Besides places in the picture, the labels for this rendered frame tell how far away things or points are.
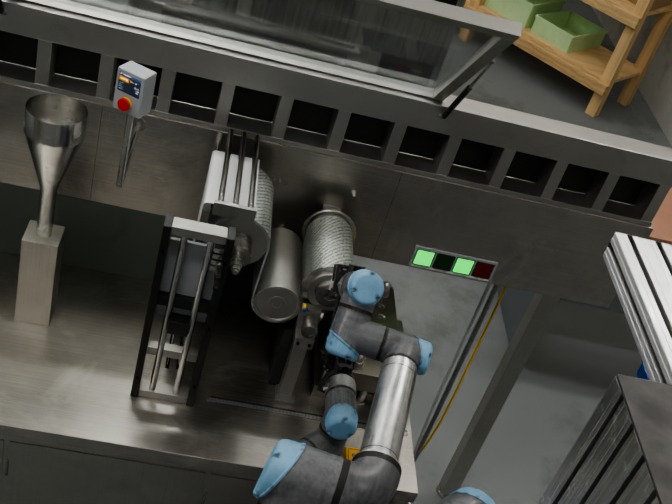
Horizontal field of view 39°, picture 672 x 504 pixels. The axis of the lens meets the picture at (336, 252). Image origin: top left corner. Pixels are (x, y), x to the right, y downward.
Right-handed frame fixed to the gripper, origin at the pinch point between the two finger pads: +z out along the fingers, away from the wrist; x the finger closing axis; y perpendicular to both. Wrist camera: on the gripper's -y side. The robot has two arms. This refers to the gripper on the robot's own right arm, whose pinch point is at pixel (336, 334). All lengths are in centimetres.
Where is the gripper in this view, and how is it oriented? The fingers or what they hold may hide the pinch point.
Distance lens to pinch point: 247.4
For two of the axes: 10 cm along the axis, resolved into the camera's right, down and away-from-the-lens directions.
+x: -9.6, -2.0, -1.7
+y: 2.6, -7.8, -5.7
